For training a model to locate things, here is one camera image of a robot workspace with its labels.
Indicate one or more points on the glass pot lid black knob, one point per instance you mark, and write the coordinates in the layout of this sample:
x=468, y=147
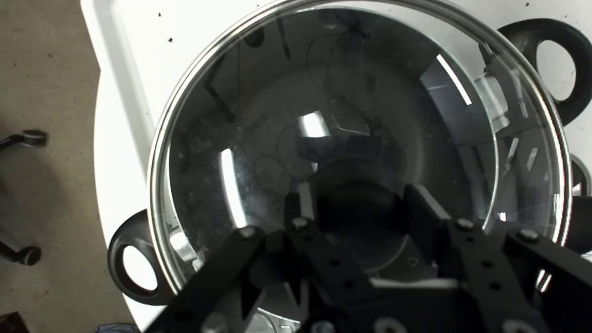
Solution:
x=370, y=93

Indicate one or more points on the black pot with steel rim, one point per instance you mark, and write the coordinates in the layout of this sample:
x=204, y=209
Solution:
x=520, y=37

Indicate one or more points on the white plastic tray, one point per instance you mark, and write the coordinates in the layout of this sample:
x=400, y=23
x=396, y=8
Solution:
x=130, y=61

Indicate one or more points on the black office chair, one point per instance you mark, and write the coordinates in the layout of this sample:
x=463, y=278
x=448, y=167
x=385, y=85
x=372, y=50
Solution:
x=33, y=137

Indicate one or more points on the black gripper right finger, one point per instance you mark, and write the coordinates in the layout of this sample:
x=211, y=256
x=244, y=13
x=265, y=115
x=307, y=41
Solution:
x=487, y=270

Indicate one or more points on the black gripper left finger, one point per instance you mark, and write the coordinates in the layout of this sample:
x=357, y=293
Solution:
x=326, y=259

